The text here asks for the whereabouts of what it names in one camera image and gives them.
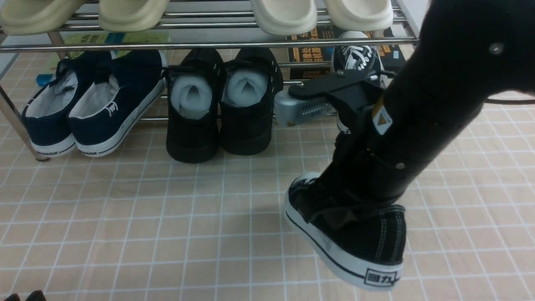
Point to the beige slipper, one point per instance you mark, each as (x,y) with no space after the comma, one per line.
(30,17)
(130,15)

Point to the black mesh sneaker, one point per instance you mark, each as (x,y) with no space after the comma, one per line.
(195,88)
(247,104)

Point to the cream slipper far right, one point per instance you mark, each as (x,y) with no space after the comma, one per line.
(360,15)

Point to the cream slipper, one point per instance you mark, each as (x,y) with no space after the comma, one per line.
(285,17)
(360,15)

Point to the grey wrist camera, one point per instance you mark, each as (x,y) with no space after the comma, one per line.
(290,111)

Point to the beige slipper far left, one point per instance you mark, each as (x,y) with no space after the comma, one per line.
(30,17)

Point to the steel shoe rack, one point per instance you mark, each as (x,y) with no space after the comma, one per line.
(231,21)

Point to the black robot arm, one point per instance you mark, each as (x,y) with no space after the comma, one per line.
(468,50)

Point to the navy canvas shoe white sole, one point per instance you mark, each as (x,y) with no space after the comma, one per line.
(123,90)

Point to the black canvas sneaker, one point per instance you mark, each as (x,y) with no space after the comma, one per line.
(362,58)
(366,251)

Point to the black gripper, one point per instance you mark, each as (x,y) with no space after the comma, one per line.
(361,176)

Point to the black mesh sneaker right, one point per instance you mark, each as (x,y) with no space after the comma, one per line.
(247,104)

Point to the black mesh sneaker left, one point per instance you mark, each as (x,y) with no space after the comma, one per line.
(195,88)

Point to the navy canvas shoe far left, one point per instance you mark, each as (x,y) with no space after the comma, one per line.
(45,116)

